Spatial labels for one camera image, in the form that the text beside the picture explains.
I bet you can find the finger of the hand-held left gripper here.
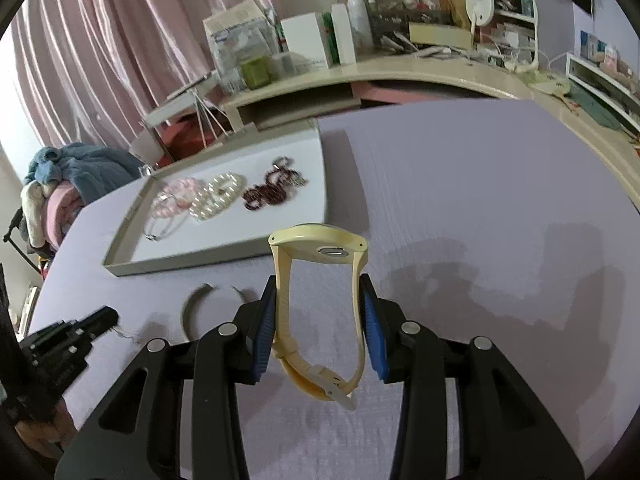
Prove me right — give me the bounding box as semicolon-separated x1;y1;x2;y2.
70;306;120;343

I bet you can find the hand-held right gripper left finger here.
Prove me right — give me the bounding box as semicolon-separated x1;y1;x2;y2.
54;274;277;480

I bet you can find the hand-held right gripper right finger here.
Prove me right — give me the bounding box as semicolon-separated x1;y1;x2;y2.
360;273;586;480

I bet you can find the thin silver bangle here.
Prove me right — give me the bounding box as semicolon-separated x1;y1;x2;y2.
144;195;186;242

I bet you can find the pale yellow wristwatch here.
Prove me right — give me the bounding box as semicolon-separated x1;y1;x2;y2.
268;223;368;410

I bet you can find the grey shallow tray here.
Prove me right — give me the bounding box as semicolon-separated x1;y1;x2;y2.
102;119;331;278

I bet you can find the white pearl bracelet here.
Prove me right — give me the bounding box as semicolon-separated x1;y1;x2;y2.
189;172;243;222

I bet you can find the dark red bead bracelet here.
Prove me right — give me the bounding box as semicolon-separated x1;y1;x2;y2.
242;167;296;211

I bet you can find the pink bead bracelet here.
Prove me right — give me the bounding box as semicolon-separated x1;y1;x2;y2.
150;177;206;221

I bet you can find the small silver charm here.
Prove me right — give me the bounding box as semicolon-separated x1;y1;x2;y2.
272;156;308;187

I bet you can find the person's left hand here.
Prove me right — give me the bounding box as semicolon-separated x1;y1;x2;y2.
14;402;71;448

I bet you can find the silver cuff bangle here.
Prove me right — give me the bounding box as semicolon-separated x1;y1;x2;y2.
180;283;247;341

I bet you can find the pink blanket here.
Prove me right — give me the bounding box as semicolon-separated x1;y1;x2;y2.
42;182;88;251

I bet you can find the white fluffy cloth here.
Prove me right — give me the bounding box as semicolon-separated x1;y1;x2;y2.
21;182;56;248

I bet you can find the black chair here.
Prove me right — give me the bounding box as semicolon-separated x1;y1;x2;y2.
2;207;46;276

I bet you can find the blue fleece blanket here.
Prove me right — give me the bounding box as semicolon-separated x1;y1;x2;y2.
25;142;146;206

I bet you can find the purple tablecloth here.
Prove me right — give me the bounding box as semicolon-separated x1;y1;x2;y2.
30;97;640;480

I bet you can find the white folding stand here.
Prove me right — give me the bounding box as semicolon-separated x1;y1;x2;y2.
140;72;236;161

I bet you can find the green glass jar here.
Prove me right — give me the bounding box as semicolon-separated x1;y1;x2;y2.
240;56;273;88

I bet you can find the beige curved desk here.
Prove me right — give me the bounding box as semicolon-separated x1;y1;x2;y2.
220;52;640;201

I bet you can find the pink curtain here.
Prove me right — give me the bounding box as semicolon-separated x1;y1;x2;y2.
10;0;281;151

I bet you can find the clear bag of boxes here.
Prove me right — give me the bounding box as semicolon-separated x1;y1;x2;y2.
202;0;281;95

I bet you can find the wide white box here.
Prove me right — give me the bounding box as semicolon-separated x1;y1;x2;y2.
280;12;333;73

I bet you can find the tall white box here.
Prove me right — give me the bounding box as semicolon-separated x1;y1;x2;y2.
331;3;357;65

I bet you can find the narrow green box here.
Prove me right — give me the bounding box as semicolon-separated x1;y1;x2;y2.
322;11;335;63

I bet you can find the pale green hand fan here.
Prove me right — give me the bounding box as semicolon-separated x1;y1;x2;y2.
530;71;573;98

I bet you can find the flat beige box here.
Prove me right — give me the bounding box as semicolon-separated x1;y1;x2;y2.
408;21;475;51

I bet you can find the white desk lamp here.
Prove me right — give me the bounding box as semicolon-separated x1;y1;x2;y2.
482;0;541;73

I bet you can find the white plastic bottle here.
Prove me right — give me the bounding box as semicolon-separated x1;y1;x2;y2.
346;0;375;51

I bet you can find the dark green cloth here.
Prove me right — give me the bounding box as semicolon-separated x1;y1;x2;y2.
567;82;626;131

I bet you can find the clear acrylic organizer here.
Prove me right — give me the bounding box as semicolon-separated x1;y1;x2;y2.
349;0;453;51

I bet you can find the white desktop rack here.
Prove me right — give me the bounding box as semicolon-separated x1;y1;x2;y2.
565;52;640;138

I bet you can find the white shelf unit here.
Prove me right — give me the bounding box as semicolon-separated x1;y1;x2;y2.
470;0;640;61

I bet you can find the round white mirror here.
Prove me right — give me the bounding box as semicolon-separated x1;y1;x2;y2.
465;0;496;48

